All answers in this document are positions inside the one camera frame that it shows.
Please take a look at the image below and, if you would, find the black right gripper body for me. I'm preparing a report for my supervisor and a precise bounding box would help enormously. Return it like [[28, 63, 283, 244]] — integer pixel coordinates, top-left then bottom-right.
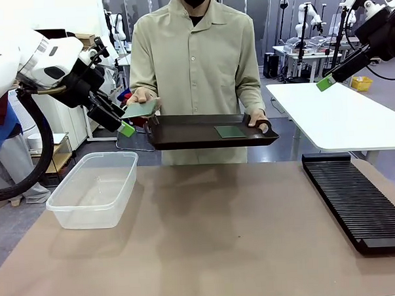
[[354, 10, 395, 63]]

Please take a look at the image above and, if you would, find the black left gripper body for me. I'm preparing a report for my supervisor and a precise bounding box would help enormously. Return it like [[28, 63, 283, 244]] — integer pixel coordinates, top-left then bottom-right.
[[57, 58, 107, 109]]

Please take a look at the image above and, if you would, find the green glass plate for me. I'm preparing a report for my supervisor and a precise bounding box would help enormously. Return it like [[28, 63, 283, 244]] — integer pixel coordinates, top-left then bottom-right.
[[214, 124, 248, 140], [121, 97, 162, 120]]

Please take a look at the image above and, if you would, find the black serving tray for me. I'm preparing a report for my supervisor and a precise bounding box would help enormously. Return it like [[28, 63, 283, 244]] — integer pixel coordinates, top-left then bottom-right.
[[145, 111, 281, 153]]

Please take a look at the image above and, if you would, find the person's right forearm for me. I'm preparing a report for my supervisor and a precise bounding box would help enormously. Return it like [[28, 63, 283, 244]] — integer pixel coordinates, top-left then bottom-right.
[[126, 41, 160, 100]]

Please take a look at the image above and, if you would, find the person's left forearm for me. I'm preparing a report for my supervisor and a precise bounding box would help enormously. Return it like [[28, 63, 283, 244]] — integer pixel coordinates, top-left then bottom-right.
[[231, 46, 266, 118]]

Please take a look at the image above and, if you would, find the person's right hand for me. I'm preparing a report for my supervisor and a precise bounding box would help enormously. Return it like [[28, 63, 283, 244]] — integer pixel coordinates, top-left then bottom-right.
[[125, 87, 160, 109]]

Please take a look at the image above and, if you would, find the person's left hand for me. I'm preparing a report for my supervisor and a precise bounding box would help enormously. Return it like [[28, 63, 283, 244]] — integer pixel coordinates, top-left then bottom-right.
[[246, 109, 271, 134]]

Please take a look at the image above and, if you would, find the chair with piled clothes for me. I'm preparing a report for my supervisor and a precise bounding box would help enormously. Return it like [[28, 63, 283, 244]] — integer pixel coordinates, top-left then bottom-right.
[[114, 86, 153, 153]]

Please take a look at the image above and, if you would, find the yellow plastic bin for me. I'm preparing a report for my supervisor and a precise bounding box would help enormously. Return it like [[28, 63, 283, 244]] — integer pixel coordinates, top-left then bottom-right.
[[350, 75, 374, 93]]

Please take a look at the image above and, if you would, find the white cabinet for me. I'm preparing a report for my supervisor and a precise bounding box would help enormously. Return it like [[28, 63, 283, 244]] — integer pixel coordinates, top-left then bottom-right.
[[31, 90, 91, 153]]

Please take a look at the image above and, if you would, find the cardboard box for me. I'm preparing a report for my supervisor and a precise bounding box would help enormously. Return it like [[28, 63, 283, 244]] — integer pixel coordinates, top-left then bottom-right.
[[73, 32, 96, 50]]

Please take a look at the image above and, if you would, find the white background table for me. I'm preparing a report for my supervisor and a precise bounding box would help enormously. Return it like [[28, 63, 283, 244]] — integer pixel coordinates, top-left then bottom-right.
[[115, 53, 133, 67]]

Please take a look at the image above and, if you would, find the white side table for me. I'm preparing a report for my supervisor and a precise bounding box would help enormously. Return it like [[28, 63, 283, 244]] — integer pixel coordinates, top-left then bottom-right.
[[265, 78, 395, 156]]

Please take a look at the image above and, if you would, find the white air purifier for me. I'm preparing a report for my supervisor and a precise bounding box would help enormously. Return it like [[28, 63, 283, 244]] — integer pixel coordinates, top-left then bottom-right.
[[6, 89, 32, 133]]

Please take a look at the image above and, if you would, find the wooden shelf cart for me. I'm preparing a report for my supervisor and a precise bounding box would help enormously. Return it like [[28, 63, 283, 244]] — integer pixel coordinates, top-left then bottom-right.
[[28, 131, 76, 188]]

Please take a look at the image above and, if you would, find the black computer tower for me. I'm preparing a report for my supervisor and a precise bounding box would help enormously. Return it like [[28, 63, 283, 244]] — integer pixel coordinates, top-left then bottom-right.
[[263, 51, 281, 79]]

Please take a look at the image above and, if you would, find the clear plastic box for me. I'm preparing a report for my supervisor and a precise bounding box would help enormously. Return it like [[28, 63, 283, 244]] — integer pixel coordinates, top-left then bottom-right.
[[43, 150, 142, 232]]

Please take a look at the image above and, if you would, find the person's beige shirt torso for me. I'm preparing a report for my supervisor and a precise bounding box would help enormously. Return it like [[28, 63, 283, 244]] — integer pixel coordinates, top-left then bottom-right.
[[125, 0, 269, 168]]

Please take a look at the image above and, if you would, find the bystander in blue apron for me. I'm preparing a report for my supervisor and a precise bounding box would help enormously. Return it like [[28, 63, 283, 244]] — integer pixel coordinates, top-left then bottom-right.
[[0, 88, 52, 206]]

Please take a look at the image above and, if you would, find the black slotted PCB rack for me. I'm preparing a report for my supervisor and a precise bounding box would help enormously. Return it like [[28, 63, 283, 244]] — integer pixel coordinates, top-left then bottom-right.
[[301, 149, 395, 259]]

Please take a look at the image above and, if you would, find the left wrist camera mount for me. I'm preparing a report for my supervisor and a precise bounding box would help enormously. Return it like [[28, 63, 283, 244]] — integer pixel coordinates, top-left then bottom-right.
[[77, 36, 111, 69]]

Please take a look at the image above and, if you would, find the thick black cable hose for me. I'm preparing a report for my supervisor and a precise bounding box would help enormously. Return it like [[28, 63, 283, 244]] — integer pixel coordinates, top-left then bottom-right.
[[0, 81, 58, 202]]

